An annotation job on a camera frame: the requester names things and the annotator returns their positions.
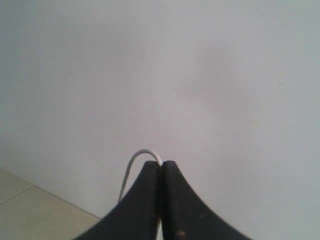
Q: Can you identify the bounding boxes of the white wired earphones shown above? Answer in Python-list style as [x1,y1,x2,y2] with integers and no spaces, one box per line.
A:
[117,148,162,204]

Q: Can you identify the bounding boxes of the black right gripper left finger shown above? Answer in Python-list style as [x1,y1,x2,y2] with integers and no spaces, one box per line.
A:
[76,161,160,240]

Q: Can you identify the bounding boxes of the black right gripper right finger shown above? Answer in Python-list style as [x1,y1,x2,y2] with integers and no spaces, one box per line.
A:
[161,160,249,240]

